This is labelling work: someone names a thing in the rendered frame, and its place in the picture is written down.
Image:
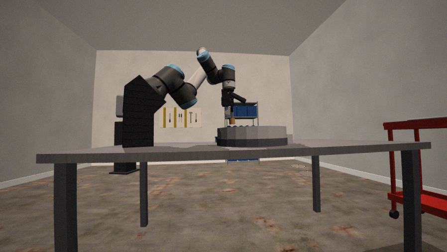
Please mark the white round turntable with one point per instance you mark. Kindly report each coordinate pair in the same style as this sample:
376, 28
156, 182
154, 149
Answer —
253, 136

